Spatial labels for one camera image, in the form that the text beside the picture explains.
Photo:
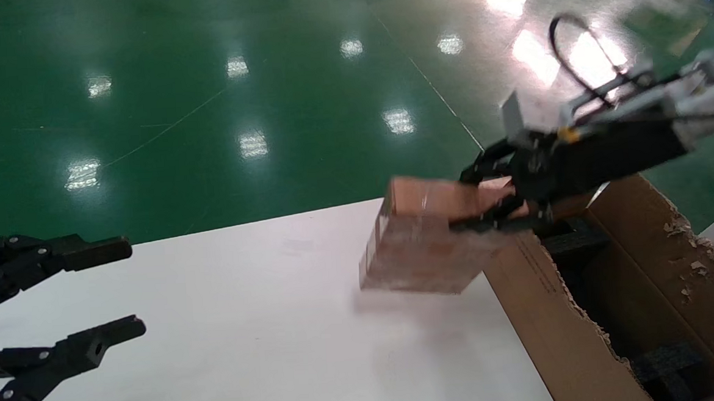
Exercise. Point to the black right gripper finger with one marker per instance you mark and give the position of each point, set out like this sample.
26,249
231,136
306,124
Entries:
492,163
510,217

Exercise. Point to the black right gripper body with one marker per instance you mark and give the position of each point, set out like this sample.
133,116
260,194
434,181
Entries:
581,161

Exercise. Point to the big torn cardboard box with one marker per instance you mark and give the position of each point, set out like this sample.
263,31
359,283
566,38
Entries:
560,336

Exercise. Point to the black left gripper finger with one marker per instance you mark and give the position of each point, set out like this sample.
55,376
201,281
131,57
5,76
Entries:
72,253

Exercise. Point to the small brown taped box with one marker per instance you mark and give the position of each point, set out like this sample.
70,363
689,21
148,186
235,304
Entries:
421,252

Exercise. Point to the black gripper finger with hole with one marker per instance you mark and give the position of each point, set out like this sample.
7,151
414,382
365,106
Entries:
75,353

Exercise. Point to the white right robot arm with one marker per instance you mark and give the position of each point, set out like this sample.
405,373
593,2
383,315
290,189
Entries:
712,93

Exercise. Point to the black foam block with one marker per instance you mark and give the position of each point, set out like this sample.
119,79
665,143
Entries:
665,367
579,238

